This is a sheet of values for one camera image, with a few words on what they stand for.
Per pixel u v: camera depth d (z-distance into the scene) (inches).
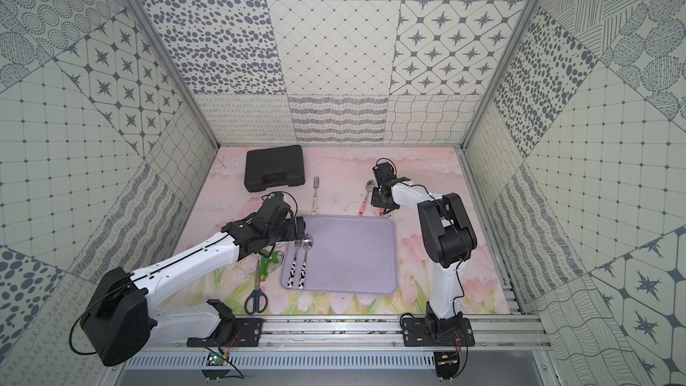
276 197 30.1
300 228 30.7
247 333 29.0
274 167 42.0
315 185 42.3
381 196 29.5
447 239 20.6
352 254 36.6
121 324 15.6
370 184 42.1
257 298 31.5
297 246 35.7
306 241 35.5
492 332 30.3
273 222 26.0
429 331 26.0
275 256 33.7
